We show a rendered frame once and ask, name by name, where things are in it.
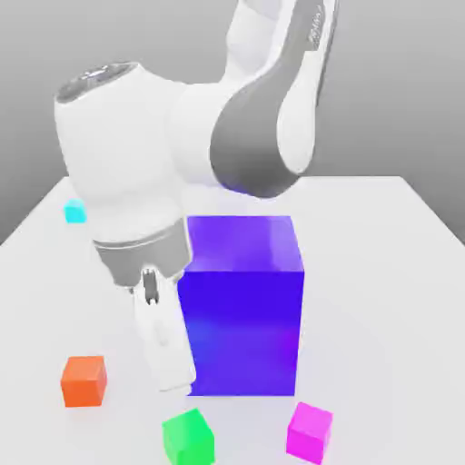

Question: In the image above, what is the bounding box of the small green cube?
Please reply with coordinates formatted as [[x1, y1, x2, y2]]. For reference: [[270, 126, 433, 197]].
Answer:
[[161, 407, 216, 465]]

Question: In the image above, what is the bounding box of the large blue box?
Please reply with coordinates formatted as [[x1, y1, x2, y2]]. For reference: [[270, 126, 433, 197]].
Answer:
[[177, 214, 305, 398]]

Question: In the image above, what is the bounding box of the small orange cube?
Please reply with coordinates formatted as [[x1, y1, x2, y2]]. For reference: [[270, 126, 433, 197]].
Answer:
[[60, 355, 108, 409]]

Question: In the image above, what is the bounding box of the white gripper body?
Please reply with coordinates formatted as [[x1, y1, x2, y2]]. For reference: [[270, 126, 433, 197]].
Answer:
[[131, 277, 198, 392]]

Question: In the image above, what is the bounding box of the small magenta cube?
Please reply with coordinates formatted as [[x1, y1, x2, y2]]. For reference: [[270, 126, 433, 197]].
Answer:
[[285, 401, 334, 465]]

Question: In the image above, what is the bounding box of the small cyan cube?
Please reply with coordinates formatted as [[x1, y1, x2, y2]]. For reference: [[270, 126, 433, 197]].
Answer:
[[64, 198, 88, 224]]

